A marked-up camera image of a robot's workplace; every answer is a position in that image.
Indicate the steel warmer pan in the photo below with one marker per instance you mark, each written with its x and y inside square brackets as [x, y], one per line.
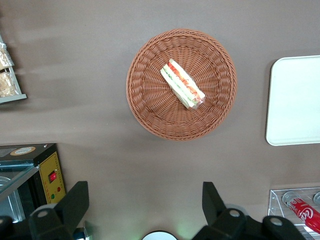
[11, 202]

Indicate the black food warmer machine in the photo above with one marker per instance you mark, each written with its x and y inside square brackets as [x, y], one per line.
[50, 175]

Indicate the tray of wrapped sandwiches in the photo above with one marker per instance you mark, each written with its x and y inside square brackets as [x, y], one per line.
[15, 98]

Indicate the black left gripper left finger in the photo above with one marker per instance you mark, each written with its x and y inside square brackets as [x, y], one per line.
[67, 212]

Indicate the clear bag of snacks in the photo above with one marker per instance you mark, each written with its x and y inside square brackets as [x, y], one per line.
[3, 57]
[6, 85]

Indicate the clear acrylic bottle rack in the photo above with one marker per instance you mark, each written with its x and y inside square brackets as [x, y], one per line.
[276, 200]

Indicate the round brown wicker basket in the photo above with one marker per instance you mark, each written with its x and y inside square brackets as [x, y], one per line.
[150, 100]

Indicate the cream rectangular plastic tray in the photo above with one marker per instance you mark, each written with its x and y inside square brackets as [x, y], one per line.
[295, 100]

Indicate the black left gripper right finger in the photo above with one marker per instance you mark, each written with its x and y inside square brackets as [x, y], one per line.
[220, 217]

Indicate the plastic sandwich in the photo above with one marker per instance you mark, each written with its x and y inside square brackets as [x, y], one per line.
[182, 83]

